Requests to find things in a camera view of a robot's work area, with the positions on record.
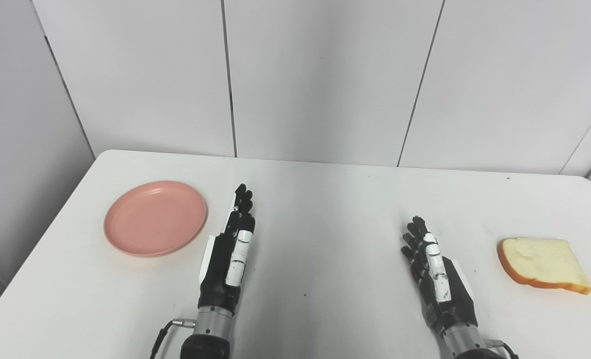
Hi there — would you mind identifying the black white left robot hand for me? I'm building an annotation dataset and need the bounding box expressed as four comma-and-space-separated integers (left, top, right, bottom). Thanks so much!
197, 183, 256, 316

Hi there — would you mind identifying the pink round plate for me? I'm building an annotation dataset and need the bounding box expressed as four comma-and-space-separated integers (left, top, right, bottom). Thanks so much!
103, 180, 208, 258

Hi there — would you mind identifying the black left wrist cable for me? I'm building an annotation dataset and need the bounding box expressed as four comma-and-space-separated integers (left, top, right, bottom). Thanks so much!
149, 318, 197, 359

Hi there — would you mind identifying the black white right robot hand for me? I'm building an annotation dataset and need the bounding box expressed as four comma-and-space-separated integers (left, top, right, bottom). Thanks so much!
401, 215, 479, 336

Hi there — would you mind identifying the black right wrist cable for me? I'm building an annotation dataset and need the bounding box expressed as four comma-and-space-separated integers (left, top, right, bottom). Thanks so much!
485, 339, 520, 359

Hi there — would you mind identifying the slice of white bread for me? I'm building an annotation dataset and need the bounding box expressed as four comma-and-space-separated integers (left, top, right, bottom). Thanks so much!
497, 237, 591, 296

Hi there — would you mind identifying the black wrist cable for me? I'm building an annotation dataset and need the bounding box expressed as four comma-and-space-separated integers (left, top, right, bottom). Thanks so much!
149, 318, 197, 359
485, 339, 520, 359

